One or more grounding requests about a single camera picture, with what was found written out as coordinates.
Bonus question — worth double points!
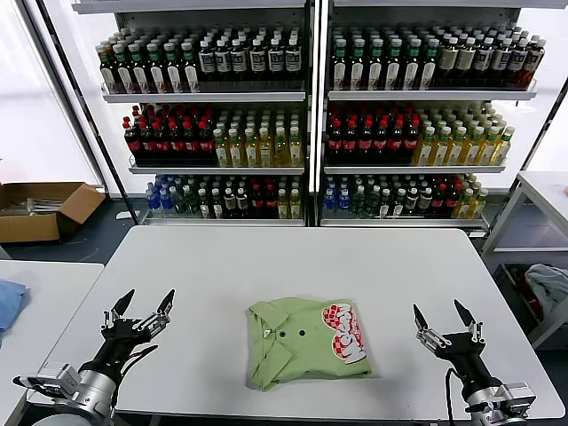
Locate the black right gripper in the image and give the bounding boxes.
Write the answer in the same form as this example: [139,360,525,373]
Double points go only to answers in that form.
[412,299,496,394]

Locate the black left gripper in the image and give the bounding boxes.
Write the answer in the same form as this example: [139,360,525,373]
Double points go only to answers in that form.
[91,289,176,378]

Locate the green polo shirt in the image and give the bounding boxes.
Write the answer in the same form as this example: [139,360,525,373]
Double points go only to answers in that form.
[245,296,374,392]

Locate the red crumpled garment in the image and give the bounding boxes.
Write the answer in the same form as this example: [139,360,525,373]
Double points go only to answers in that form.
[514,277,542,323]

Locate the pale blue crumpled garment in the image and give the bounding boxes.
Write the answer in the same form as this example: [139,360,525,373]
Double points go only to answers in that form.
[525,264,568,312]

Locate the blue folded cloth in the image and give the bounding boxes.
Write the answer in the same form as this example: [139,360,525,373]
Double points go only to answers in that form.
[0,278,31,343]

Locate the brown cardboard box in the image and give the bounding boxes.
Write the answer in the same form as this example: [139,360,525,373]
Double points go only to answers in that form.
[0,180,107,244]

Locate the grey packaged parts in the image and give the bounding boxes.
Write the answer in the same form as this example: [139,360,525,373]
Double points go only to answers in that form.
[0,194,63,217]

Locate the grey metal shelf rack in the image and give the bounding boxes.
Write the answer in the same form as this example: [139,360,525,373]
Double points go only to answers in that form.
[72,0,316,227]
[314,0,540,230]

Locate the green cap brown tea bottle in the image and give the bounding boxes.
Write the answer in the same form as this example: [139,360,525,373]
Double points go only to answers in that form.
[349,38,367,91]
[164,40,185,94]
[99,41,120,94]
[384,38,403,91]
[367,38,385,91]
[419,38,438,91]
[331,38,350,91]
[401,38,421,91]
[147,40,170,94]
[130,40,153,94]
[113,41,136,94]
[181,40,201,93]

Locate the white label dark drink bottle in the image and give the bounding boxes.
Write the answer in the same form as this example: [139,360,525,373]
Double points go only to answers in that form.
[266,38,285,90]
[523,39,548,88]
[507,38,531,88]
[248,38,267,90]
[198,38,217,90]
[215,38,233,90]
[231,38,249,90]
[473,37,495,88]
[490,38,513,88]
[283,38,303,90]

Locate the beige label dark drink bottle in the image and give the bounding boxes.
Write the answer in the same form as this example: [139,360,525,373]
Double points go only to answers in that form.
[455,36,477,88]
[438,36,459,88]

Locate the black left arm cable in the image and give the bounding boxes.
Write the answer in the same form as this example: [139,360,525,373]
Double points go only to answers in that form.
[113,344,160,400]

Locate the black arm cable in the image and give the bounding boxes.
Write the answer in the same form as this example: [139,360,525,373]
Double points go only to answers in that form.
[113,344,160,400]
[445,367,467,426]

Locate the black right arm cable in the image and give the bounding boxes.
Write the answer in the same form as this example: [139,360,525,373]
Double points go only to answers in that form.
[445,367,467,426]

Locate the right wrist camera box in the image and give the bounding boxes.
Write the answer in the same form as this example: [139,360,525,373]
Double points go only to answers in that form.
[499,381,540,407]

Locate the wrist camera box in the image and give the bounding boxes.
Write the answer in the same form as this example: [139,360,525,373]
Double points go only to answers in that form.
[499,381,540,407]
[12,361,80,400]

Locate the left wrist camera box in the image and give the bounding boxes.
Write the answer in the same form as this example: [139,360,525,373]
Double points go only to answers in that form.
[12,361,80,400]

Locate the grey metal frame table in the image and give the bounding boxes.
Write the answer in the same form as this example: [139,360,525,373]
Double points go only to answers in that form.
[481,170,568,351]

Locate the black slanted frame post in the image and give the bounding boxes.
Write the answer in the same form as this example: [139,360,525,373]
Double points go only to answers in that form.
[36,0,140,223]
[518,82,568,175]

